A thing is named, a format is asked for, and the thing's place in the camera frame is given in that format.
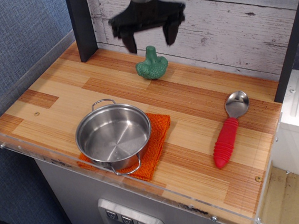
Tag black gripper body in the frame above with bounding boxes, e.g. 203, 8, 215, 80
109, 0, 186, 38

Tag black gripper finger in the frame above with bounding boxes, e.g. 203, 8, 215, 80
162, 21, 179, 45
121, 33, 137, 54

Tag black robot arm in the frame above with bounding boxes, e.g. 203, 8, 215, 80
109, 0, 186, 54

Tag orange cloth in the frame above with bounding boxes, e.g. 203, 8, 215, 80
77, 113, 171, 181

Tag red handled metal spoon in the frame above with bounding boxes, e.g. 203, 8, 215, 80
213, 91, 249, 169

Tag stainless steel pot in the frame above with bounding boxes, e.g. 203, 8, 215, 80
75, 99, 152, 176

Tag grey toy fridge cabinet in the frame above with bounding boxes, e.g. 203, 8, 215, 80
34, 139, 238, 224

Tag dark right post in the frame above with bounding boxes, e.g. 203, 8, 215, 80
274, 0, 299, 103

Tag green toy broccoli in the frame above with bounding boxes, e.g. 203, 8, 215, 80
136, 46, 168, 80

